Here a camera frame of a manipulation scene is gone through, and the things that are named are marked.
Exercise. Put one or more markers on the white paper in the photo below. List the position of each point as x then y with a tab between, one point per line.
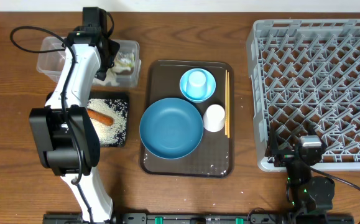
109	81
117	70

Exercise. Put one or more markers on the green and silver wrapper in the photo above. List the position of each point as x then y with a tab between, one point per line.
124	61

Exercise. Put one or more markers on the orange carrot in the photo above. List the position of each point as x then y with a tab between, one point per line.
102	118

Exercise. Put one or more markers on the clear plastic bin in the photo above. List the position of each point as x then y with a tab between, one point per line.
51	64

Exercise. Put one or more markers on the dark brown serving tray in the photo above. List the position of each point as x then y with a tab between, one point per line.
214	156

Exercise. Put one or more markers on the light blue plastic cup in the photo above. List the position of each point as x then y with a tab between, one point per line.
196	84

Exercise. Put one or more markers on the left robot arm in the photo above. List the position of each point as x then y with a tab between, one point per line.
66	140

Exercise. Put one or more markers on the small light blue bowl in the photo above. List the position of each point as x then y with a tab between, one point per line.
210	87

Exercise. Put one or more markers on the large blue plate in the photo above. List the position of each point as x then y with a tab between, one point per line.
171	128

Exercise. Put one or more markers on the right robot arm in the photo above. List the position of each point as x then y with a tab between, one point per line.
311	196

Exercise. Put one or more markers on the black tray bin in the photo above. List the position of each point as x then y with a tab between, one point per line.
109	95

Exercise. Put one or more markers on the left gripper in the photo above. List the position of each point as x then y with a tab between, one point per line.
115	46

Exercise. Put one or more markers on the white paper cup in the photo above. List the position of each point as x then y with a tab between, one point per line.
214	118

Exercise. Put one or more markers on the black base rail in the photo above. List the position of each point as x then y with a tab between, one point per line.
253	218

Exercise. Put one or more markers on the pile of white rice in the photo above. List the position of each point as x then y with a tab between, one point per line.
115	135

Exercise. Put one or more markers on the wooden chopstick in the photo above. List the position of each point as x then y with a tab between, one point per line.
226	103

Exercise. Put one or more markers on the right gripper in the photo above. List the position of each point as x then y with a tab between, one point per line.
285	156

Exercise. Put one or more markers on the grey dishwasher rack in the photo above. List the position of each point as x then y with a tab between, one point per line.
306	73

